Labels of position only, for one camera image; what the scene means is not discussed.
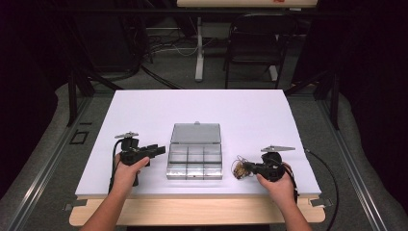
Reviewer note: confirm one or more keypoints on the light wooden background table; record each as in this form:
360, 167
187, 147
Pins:
240, 3

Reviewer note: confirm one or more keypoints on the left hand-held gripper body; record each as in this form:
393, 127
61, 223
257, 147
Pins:
133, 154

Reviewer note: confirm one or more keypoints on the clear plastic compartment box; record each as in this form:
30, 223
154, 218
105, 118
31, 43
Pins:
194, 160

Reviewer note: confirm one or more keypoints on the aluminium floor rail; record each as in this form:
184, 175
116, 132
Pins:
352, 166
48, 163

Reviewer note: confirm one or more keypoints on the white table leg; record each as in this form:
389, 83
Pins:
199, 57
273, 73

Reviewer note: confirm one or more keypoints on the person's right hand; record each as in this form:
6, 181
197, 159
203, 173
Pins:
282, 191

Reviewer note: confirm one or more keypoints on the black folding chair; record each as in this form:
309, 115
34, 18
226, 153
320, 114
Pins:
256, 48

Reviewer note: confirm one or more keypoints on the metal corner bracket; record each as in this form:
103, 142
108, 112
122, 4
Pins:
75, 204
320, 202

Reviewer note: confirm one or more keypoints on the black metal frame stand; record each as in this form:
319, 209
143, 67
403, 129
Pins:
335, 96
72, 96

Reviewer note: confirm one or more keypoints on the white board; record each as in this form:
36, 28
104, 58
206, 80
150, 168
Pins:
198, 109

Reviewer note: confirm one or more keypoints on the dark cabinet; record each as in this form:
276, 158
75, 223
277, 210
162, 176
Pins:
106, 41

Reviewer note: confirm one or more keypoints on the person's left hand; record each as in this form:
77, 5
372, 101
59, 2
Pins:
125, 178

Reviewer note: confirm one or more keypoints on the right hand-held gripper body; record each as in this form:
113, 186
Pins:
272, 168

